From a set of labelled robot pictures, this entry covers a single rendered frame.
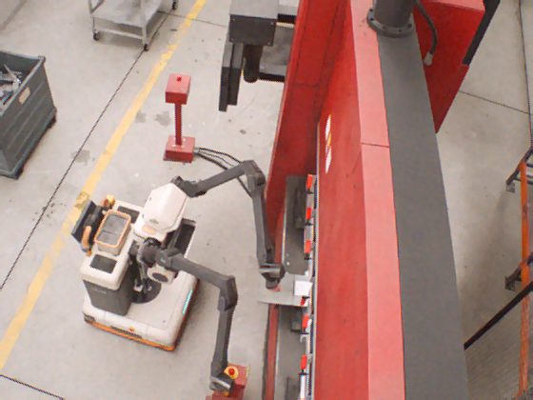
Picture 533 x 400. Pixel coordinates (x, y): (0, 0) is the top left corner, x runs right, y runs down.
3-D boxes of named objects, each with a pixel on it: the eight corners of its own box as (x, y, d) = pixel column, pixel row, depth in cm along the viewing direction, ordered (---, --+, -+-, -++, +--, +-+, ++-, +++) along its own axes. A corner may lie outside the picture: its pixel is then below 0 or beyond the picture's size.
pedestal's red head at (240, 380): (220, 367, 300) (221, 357, 285) (247, 373, 300) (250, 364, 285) (211, 401, 288) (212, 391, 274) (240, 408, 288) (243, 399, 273)
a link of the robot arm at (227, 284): (243, 276, 254) (230, 282, 246) (238, 302, 258) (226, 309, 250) (169, 244, 275) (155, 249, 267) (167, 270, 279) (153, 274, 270)
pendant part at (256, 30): (228, 70, 369) (238, -37, 300) (266, 74, 371) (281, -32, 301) (220, 125, 340) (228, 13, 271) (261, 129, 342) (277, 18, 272)
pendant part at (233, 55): (226, 62, 353) (228, 18, 324) (244, 64, 354) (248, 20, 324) (217, 111, 328) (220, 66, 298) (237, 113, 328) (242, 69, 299)
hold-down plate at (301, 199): (296, 189, 348) (297, 186, 345) (305, 190, 348) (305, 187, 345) (295, 230, 330) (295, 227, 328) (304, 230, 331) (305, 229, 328)
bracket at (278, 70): (259, 70, 367) (261, 62, 361) (296, 74, 368) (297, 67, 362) (255, 112, 344) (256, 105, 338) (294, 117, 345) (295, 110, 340)
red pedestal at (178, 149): (167, 142, 471) (164, 70, 403) (195, 145, 472) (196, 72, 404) (162, 160, 459) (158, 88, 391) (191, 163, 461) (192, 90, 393)
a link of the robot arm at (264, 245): (257, 173, 279) (245, 175, 270) (266, 172, 276) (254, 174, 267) (266, 259, 283) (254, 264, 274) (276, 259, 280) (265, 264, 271)
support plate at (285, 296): (259, 271, 299) (259, 270, 299) (307, 276, 301) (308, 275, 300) (257, 302, 289) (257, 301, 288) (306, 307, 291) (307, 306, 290)
